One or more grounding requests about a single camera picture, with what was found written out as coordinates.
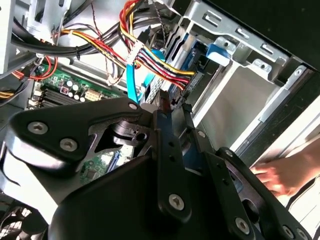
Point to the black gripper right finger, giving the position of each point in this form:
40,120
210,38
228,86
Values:
235,200

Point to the hard disk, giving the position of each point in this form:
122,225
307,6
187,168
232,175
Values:
220,53

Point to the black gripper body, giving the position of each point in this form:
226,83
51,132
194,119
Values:
112,212

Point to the person's bare hand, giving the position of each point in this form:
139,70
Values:
287,172

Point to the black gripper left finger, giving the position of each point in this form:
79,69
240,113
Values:
50,135

